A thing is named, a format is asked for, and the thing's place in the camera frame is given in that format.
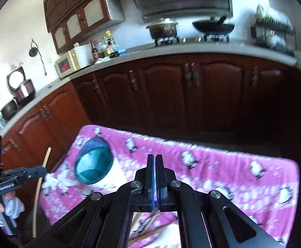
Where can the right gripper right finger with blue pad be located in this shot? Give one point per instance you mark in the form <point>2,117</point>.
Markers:
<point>206,219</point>

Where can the black wok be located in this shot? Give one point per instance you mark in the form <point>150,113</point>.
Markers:
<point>213,26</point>

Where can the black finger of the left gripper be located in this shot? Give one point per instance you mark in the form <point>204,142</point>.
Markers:
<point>35,172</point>

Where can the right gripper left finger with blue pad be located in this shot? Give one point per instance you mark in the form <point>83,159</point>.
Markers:
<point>103,220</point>

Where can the upper wooden wall cabinet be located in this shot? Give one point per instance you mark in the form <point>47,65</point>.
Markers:
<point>71,21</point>

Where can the black dish drying rack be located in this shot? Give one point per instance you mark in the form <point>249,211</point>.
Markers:
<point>270,30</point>

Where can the gas stove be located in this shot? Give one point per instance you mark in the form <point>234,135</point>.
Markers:
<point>199,39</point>

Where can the metal fork wooden handle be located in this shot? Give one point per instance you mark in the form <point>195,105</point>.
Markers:
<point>148,222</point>

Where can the cream microwave oven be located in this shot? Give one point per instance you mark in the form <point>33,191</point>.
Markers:
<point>74,60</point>

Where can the left hand white glove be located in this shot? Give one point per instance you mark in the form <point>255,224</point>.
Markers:
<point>12,206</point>

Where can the yellow cap oil bottle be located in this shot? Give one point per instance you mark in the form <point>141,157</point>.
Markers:
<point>109,40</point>

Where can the rice cooker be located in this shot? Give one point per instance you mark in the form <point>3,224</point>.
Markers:
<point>20,87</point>

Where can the lidded cooking pot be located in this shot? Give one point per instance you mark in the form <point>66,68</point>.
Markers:
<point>163,28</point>

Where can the dark wooden base cabinets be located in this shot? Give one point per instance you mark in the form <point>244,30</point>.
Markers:
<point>208,97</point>

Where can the dark soy sauce bottle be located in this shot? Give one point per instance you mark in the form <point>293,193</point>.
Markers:
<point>113,52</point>

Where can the white utensil holder blue rim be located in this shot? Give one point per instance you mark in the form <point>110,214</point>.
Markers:
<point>96,167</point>

